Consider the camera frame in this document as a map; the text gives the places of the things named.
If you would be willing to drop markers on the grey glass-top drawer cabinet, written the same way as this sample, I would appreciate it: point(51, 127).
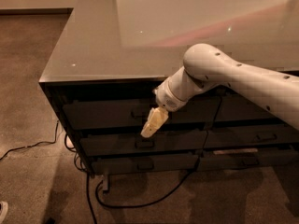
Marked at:
point(124, 49)

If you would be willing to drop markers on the dark wall baseboard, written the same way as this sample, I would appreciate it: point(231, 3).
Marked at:
point(36, 11)

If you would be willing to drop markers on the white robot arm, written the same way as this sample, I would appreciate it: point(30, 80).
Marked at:
point(206, 67)

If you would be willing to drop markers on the white shoe tip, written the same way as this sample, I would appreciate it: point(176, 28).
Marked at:
point(3, 211)

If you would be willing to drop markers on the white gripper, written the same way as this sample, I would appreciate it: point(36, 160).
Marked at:
point(165, 98)

